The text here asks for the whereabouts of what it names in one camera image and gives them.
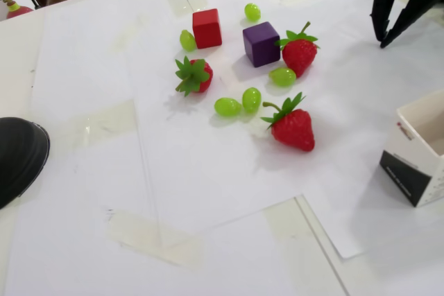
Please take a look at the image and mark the purple wooden cube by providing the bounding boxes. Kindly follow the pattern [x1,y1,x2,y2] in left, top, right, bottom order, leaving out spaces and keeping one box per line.
[242,21,281,68]

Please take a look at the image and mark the red wooden cube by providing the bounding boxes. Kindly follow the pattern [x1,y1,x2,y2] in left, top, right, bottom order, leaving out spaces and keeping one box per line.
[192,8,223,50]

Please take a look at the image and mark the long-stemmed red toy strawberry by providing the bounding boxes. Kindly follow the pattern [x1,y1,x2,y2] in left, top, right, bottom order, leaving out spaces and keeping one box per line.
[275,21,320,78]

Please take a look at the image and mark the green toy grape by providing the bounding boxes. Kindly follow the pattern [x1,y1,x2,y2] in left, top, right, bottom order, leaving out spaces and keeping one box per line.
[241,87,262,114]
[179,29,197,51]
[214,97,243,119]
[244,3,262,21]
[268,67,297,87]

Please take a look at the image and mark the large red toy strawberry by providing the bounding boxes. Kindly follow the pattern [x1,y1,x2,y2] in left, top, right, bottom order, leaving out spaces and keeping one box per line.
[260,92,316,153]

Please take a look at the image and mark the white and black carton box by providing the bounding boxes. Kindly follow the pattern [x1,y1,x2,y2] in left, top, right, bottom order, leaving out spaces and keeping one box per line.
[379,89,444,209]

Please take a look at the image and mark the small red toy strawberry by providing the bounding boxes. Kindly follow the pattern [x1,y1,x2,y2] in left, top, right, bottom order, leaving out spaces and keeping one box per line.
[174,55,214,98]

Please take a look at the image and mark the red fire extinguisher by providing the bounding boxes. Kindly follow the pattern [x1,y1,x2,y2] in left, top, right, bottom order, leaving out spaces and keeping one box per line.
[0,0,42,21]

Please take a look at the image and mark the black round camera stand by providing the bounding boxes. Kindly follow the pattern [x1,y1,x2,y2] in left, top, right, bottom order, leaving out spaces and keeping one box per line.
[0,116,51,210]

